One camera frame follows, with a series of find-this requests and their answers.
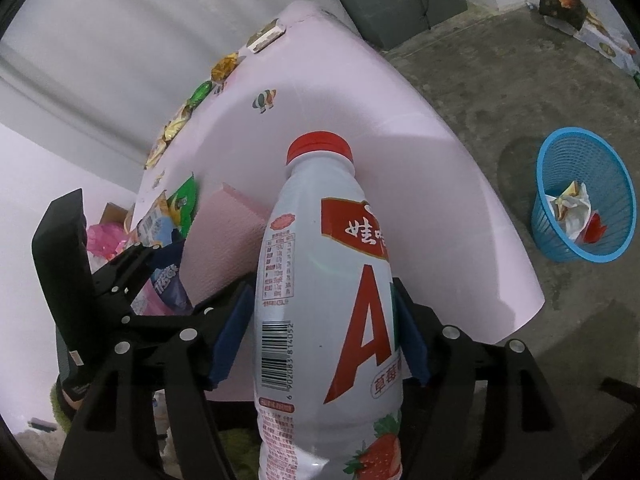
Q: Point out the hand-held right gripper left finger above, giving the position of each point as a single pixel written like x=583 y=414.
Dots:
x=230 y=340

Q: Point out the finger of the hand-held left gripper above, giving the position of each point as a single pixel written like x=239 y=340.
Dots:
x=150 y=324
x=132 y=260

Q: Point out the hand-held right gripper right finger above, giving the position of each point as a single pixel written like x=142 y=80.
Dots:
x=412 y=340

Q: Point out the purple snack packet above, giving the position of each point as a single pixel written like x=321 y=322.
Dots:
x=167 y=285

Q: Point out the white bottle with red cap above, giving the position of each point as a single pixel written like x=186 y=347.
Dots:
x=310 y=260

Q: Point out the blue plastic basket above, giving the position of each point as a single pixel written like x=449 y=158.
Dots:
x=545 y=230

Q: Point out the red plastic cup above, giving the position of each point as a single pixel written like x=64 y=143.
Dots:
x=595 y=226

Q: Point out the person's left hand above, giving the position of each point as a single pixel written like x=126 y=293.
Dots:
x=69 y=399

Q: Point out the pink plastic bag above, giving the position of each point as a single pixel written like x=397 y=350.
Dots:
x=102 y=240

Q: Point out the blue white snack packet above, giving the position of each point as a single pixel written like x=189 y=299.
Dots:
x=152 y=225

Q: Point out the cardboard box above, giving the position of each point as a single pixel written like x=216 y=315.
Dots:
x=112 y=211

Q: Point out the green snack packet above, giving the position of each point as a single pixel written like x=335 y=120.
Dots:
x=182 y=202

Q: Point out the pink foam block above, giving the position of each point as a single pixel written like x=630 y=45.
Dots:
x=230 y=240

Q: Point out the pale yellow candy wrapper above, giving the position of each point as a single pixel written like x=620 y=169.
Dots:
x=156 y=152

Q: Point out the yellow white candy wrapper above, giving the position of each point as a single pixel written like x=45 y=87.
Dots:
x=175 y=126

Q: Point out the green candy wrapper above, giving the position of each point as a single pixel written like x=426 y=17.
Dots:
x=200 y=94

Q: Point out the striped fish sticker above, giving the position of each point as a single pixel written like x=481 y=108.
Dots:
x=263 y=100

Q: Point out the dark furniture leg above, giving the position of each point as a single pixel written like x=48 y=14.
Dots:
x=617 y=392

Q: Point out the gold candy wrapper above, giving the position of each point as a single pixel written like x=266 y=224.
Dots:
x=225 y=66

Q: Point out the small cigarette box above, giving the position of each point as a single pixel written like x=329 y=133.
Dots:
x=267 y=35

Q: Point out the grey cabinet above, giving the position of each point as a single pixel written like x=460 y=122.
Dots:
x=380 y=5

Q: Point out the white printed box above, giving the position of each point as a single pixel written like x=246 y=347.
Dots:
x=605 y=44

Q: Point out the brown printed bag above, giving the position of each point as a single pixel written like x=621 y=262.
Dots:
x=562 y=5

